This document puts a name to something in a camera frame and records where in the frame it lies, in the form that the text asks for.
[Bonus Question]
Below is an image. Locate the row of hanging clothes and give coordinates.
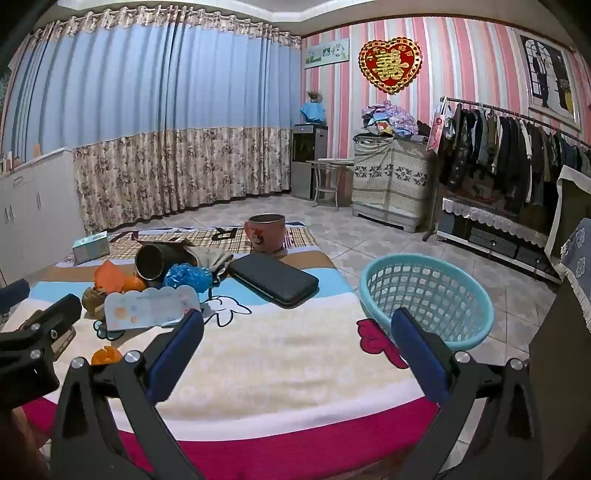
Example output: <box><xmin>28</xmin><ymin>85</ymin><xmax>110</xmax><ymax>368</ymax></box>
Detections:
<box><xmin>441</xmin><ymin>102</ymin><xmax>591</xmax><ymax>208</ymax></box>

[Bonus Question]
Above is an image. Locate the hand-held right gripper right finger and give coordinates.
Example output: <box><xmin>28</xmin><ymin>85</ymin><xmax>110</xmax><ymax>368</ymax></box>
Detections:
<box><xmin>390</xmin><ymin>307</ymin><xmax>543</xmax><ymax>480</ymax></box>

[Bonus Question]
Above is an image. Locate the metal clothes rack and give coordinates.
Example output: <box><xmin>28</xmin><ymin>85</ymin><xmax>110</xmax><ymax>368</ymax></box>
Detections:
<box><xmin>422</xmin><ymin>96</ymin><xmax>591</xmax><ymax>241</ymax></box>

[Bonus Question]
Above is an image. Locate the white cabinet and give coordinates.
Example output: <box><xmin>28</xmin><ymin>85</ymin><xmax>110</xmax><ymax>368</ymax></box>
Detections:
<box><xmin>0</xmin><ymin>148</ymin><xmax>88</xmax><ymax>282</ymax></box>

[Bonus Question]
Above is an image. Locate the pink mug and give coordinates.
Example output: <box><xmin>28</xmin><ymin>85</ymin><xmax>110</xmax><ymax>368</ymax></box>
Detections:
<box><xmin>243</xmin><ymin>213</ymin><xmax>287</xmax><ymax>254</ymax></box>

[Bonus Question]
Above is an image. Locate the blue bottle cover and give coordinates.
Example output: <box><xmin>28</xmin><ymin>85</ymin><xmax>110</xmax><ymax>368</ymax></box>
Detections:
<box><xmin>300</xmin><ymin>102</ymin><xmax>326</xmax><ymax>125</ymax></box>

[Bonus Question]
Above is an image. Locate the lace-edged cloth covered furniture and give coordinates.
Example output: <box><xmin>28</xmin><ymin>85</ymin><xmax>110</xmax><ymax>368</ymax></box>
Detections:
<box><xmin>545</xmin><ymin>165</ymin><xmax>591</xmax><ymax>333</ymax></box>

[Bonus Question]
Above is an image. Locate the silver water dispenser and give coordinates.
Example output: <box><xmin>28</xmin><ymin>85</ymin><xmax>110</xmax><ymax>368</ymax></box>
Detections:
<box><xmin>291</xmin><ymin>124</ymin><xmax>328</xmax><ymax>200</ymax></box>

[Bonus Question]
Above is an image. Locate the blue floral curtain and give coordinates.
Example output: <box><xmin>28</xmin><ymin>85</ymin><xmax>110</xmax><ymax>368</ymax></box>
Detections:
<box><xmin>0</xmin><ymin>4</ymin><xmax>303</xmax><ymax>234</ymax></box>

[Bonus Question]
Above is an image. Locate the grey glove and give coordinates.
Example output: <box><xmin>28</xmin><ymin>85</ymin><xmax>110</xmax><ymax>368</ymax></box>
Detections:
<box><xmin>185</xmin><ymin>247</ymin><xmax>234</xmax><ymax>278</ymax></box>

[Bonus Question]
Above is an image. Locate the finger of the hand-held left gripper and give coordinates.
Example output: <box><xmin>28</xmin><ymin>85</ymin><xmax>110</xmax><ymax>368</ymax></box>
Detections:
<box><xmin>0</xmin><ymin>279</ymin><xmax>31</xmax><ymax>311</ymax></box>
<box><xmin>0</xmin><ymin>294</ymin><xmax>83</xmax><ymax>344</ymax></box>

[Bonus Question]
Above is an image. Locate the framed wall poster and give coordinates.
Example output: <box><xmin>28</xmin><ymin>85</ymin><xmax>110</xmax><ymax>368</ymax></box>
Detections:
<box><xmin>513</xmin><ymin>28</ymin><xmax>581</xmax><ymax>130</ymax></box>

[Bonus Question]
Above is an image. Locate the black zip case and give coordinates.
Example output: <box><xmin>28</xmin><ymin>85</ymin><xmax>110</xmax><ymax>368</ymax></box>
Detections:
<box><xmin>227</xmin><ymin>253</ymin><xmax>320</xmax><ymax>309</ymax></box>

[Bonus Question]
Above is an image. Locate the landscape wall picture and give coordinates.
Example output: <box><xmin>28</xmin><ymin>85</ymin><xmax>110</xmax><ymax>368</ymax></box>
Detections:
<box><xmin>304</xmin><ymin>38</ymin><xmax>350</xmax><ymax>70</ymax></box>

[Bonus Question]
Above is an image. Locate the teal tissue box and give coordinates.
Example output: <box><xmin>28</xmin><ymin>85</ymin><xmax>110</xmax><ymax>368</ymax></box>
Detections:
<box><xmin>71</xmin><ymin>231</ymin><xmax>112</xmax><ymax>265</ymax></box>

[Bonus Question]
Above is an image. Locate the low cabinet with lace cloth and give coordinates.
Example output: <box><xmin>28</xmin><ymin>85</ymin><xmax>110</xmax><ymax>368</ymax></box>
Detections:
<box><xmin>436</xmin><ymin>196</ymin><xmax>564</xmax><ymax>283</ymax></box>

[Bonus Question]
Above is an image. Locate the patterned cloth covered machine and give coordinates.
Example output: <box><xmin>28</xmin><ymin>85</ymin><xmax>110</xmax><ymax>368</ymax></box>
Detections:
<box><xmin>352</xmin><ymin>134</ymin><xmax>439</xmax><ymax>232</ymax></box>

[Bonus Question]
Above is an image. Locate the orange plastic bag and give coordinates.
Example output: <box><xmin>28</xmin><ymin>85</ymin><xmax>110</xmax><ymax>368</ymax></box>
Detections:
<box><xmin>93</xmin><ymin>260</ymin><xmax>126</xmax><ymax>295</ymax></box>

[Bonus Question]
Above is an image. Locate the blue plastic bag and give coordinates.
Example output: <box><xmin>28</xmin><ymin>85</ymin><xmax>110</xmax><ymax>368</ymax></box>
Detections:
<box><xmin>164</xmin><ymin>263</ymin><xmax>213</xmax><ymax>294</ymax></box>

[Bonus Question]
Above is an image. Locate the pink hanging bag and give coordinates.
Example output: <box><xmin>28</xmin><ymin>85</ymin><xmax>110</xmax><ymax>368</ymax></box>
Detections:
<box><xmin>426</xmin><ymin>102</ymin><xmax>451</xmax><ymax>154</ymax></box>

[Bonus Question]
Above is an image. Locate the pile of folded clothes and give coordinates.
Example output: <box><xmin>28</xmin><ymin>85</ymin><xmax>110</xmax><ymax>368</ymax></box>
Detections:
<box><xmin>361</xmin><ymin>100</ymin><xmax>432</xmax><ymax>139</ymax></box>

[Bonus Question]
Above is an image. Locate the tan cloth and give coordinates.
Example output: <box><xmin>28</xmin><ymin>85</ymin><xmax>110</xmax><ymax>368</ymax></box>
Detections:
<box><xmin>82</xmin><ymin>286</ymin><xmax>108</xmax><ymax>320</ymax></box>

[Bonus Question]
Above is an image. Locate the teal plastic basket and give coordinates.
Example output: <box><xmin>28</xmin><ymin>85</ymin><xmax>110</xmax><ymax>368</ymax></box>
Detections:
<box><xmin>359</xmin><ymin>254</ymin><xmax>496</xmax><ymax>354</ymax></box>

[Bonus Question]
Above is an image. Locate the red heart wall decoration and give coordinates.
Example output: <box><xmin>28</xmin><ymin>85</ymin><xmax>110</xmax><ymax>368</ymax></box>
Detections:
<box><xmin>359</xmin><ymin>39</ymin><xmax>423</xmax><ymax>95</ymax></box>

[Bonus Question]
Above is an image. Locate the small metal side table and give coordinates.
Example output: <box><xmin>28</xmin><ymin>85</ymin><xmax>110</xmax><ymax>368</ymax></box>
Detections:
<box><xmin>307</xmin><ymin>158</ymin><xmax>354</xmax><ymax>209</ymax></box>

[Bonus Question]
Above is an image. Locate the white cloud-shaped packet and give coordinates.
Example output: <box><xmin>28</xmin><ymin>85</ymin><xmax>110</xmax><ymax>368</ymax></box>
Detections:
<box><xmin>104</xmin><ymin>285</ymin><xmax>201</xmax><ymax>332</ymax></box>

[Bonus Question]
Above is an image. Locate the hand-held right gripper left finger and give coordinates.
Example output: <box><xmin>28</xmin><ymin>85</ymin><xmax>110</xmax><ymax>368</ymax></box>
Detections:
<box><xmin>50</xmin><ymin>309</ymin><xmax>206</xmax><ymax>480</ymax></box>

